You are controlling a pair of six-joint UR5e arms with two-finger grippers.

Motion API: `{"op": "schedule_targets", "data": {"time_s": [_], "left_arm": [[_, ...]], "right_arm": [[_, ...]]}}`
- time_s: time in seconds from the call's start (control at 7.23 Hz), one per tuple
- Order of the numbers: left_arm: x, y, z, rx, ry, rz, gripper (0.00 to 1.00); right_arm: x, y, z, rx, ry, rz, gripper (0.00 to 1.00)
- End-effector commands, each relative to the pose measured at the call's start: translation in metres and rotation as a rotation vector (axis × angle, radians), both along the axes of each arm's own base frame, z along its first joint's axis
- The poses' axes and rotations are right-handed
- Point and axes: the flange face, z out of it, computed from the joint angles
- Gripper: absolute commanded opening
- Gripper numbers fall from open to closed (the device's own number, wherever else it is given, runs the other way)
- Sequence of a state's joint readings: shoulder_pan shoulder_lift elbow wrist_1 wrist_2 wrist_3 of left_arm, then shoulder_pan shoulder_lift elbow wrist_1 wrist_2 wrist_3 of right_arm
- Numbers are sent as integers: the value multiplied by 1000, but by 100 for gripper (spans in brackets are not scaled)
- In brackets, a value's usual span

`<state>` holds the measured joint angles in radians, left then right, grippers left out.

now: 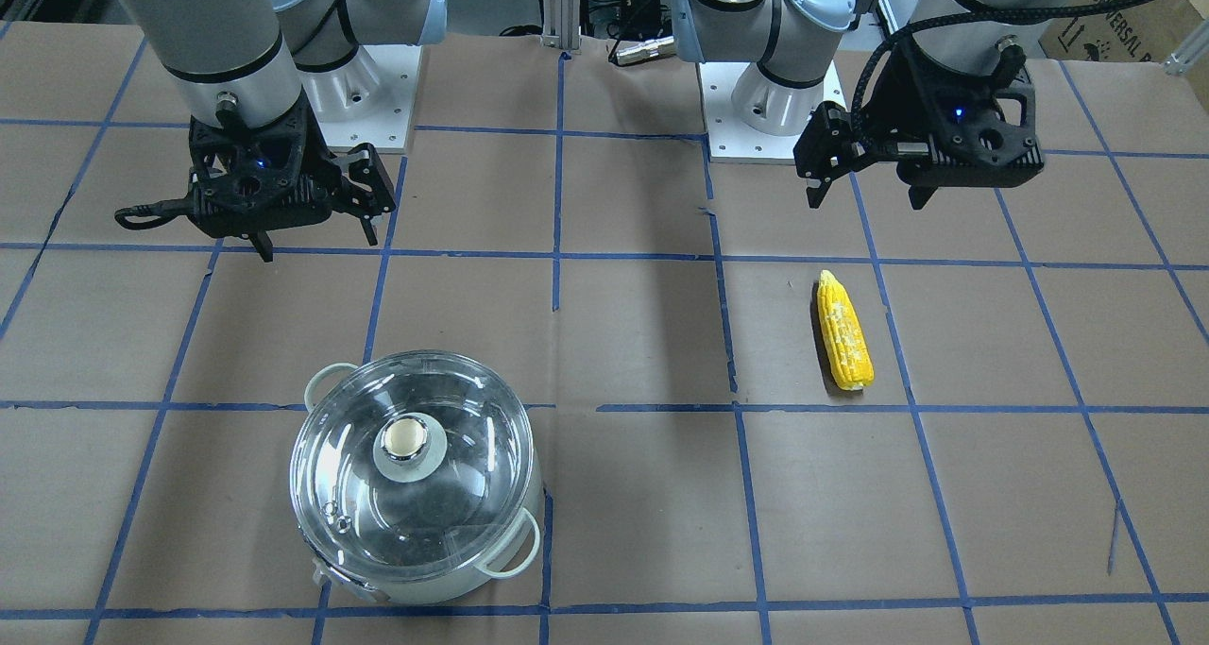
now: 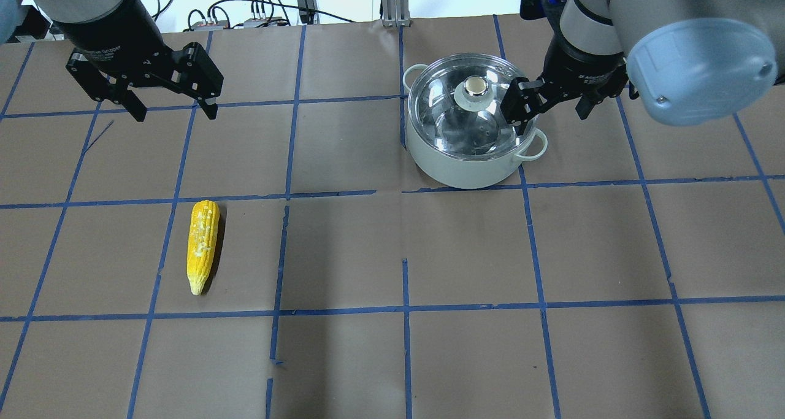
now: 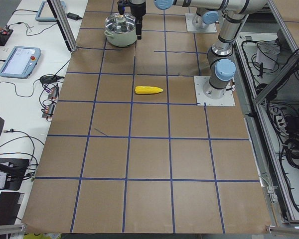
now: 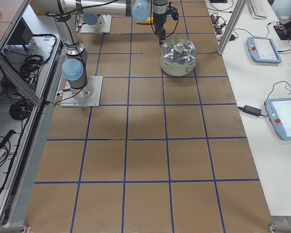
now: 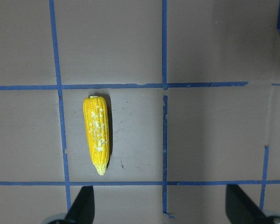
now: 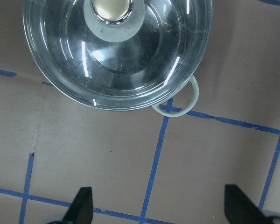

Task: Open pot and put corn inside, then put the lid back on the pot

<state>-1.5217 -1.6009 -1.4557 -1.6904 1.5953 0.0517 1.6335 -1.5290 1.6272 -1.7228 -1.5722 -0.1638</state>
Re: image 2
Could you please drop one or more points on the pale green steel pot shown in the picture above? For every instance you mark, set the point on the pale green steel pot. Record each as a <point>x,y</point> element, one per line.
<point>472,175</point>

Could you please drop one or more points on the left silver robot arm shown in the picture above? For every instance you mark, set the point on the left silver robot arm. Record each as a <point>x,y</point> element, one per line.
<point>63,12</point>

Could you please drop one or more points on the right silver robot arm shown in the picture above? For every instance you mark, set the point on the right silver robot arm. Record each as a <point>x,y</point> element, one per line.
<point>687,61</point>

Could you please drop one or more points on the yellow corn cob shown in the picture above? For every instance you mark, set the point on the yellow corn cob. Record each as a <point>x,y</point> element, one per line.
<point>202,240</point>

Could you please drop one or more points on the aluminium frame post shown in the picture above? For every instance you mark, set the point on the aluminium frame post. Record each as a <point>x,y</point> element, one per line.
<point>395,13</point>

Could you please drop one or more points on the glass pot lid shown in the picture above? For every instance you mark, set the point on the glass pot lid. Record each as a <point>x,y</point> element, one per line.
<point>454,107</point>

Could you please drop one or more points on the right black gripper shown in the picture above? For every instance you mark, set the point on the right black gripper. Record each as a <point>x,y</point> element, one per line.
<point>581,64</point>

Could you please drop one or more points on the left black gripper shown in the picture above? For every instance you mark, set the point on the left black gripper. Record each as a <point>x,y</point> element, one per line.
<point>105,34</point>

